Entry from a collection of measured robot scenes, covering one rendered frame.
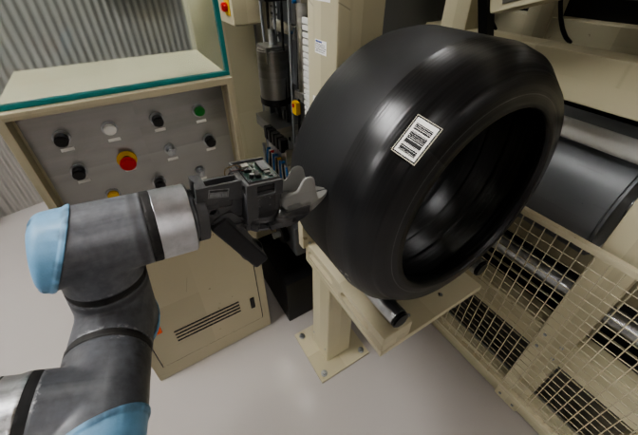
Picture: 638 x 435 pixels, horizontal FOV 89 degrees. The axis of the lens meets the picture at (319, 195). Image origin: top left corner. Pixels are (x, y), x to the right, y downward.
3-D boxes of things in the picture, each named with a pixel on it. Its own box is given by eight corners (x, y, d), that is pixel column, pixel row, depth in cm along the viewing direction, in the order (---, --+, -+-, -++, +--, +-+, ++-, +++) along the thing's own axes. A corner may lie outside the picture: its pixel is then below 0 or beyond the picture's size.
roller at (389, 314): (319, 221, 94) (328, 226, 97) (309, 233, 94) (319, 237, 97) (403, 312, 70) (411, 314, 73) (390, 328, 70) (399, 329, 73)
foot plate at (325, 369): (294, 335, 164) (293, 333, 162) (338, 311, 175) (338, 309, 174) (322, 384, 145) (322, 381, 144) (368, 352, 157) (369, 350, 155)
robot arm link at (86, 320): (79, 391, 40) (42, 328, 33) (96, 316, 49) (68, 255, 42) (162, 368, 43) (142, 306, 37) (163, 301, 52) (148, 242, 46)
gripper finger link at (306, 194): (340, 174, 49) (286, 187, 45) (335, 206, 53) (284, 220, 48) (328, 165, 51) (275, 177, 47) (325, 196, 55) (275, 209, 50)
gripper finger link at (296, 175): (328, 165, 51) (275, 177, 47) (325, 196, 55) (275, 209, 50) (318, 157, 54) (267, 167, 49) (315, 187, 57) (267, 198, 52)
